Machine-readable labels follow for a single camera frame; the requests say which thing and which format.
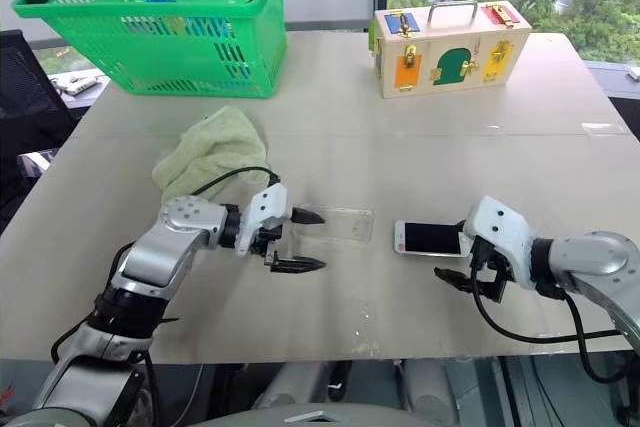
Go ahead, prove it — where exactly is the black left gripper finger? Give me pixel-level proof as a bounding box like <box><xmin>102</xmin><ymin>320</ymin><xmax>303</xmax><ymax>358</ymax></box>
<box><xmin>291</xmin><ymin>206</ymin><xmax>326</xmax><ymax>227</ymax></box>
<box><xmin>270</xmin><ymin>255</ymin><xmax>328</xmax><ymax>275</ymax></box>

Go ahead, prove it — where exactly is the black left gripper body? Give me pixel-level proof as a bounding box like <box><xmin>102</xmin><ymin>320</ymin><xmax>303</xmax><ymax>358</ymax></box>
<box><xmin>251</xmin><ymin>217</ymin><xmax>294</xmax><ymax>266</ymax></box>

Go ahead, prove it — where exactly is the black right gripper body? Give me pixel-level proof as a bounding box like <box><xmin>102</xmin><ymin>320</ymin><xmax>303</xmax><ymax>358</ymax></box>
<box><xmin>468</xmin><ymin>235</ymin><xmax>515</xmax><ymax>304</ymax></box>

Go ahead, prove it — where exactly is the clear plastic phone case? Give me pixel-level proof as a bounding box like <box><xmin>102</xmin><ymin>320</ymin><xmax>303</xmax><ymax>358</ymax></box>
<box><xmin>299</xmin><ymin>205</ymin><xmax>376</xmax><ymax>247</ymax></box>

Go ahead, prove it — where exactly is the pale green towel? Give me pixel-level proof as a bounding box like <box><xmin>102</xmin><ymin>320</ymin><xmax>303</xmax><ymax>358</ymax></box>
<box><xmin>151</xmin><ymin>105</ymin><xmax>274</xmax><ymax>203</ymax></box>

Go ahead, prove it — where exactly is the grey rounded shape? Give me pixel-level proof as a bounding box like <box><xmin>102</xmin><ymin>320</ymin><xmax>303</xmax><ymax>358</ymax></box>
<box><xmin>251</xmin><ymin>361</ymin><xmax>332</xmax><ymax>413</ymax></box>

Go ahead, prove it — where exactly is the white power strip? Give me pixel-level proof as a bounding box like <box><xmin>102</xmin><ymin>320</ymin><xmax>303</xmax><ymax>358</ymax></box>
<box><xmin>49</xmin><ymin>71</ymin><xmax>111</xmax><ymax>97</ymax></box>

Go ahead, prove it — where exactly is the green plastic shopping basket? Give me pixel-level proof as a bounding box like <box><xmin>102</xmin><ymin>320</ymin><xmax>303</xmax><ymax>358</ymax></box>
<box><xmin>10</xmin><ymin>0</ymin><xmax>292</xmax><ymax>100</ymax></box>

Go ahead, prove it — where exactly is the black mesh office chair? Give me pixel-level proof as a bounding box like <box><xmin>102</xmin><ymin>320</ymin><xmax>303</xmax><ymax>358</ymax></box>
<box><xmin>0</xmin><ymin>29</ymin><xmax>81</xmax><ymax>231</ymax></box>

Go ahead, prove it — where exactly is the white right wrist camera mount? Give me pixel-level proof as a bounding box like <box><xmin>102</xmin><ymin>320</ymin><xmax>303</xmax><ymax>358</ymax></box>
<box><xmin>462</xmin><ymin>195</ymin><xmax>539</xmax><ymax>293</ymax></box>

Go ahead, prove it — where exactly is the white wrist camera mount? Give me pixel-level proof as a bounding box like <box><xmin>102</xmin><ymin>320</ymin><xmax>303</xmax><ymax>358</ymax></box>
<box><xmin>462</xmin><ymin>195</ymin><xmax>539</xmax><ymax>293</ymax></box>
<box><xmin>234</xmin><ymin>182</ymin><xmax>293</xmax><ymax>259</ymax></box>

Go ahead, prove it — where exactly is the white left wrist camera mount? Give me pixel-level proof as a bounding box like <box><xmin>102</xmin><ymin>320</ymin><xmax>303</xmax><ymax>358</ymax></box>
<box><xmin>234</xmin><ymin>182</ymin><xmax>293</xmax><ymax>259</ymax></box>

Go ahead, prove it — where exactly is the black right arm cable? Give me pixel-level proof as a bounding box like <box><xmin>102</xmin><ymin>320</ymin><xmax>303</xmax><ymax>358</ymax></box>
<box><xmin>469</xmin><ymin>266</ymin><xmax>640</xmax><ymax>383</ymax></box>

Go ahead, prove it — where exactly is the wooden lock box with handle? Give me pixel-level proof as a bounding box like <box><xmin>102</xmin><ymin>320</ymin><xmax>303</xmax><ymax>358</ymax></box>
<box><xmin>368</xmin><ymin>0</ymin><xmax>532</xmax><ymax>100</ymax></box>

